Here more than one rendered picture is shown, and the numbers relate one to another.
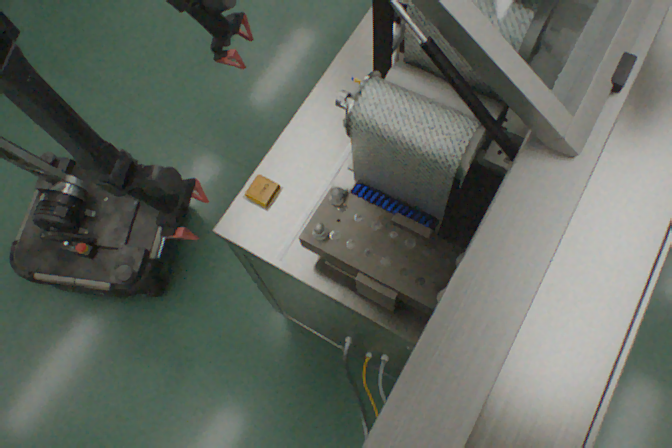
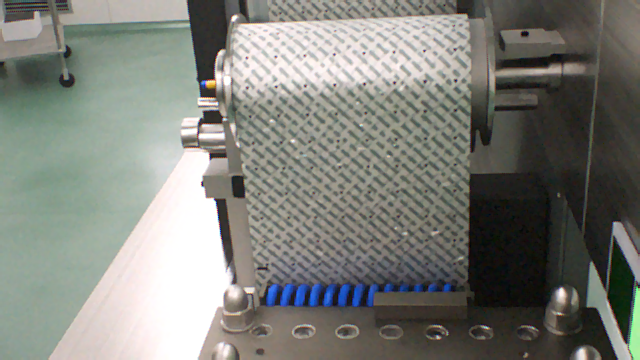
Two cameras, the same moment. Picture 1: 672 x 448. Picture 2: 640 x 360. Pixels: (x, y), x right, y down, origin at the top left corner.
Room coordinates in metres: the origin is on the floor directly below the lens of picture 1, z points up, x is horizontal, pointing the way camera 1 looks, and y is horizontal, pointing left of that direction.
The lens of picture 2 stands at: (-0.04, 0.26, 1.50)
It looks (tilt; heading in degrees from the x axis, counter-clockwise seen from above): 25 degrees down; 327
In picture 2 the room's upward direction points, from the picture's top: 4 degrees counter-clockwise
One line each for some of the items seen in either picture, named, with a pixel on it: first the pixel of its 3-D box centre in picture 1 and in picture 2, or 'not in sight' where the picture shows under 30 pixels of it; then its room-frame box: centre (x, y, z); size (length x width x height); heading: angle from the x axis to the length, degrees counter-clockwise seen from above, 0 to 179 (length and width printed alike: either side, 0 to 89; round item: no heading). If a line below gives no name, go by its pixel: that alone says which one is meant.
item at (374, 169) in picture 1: (398, 182); (356, 220); (0.54, -0.16, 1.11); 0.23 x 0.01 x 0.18; 50
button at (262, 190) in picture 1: (262, 190); not in sight; (0.69, 0.17, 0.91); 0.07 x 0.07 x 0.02; 50
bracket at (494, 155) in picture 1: (502, 155); (530, 41); (0.47, -0.34, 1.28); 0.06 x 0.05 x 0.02; 50
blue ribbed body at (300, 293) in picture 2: (394, 207); (364, 299); (0.52, -0.15, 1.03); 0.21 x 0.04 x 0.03; 50
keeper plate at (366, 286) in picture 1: (376, 293); not in sight; (0.34, -0.07, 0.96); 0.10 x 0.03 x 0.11; 50
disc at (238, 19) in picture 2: (363, 104); (243, 83); (0.67, -0.11, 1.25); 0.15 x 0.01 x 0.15; 140
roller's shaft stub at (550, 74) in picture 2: (495, 163); (522, 73); (0.47, -0.33, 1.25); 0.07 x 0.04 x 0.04; 50
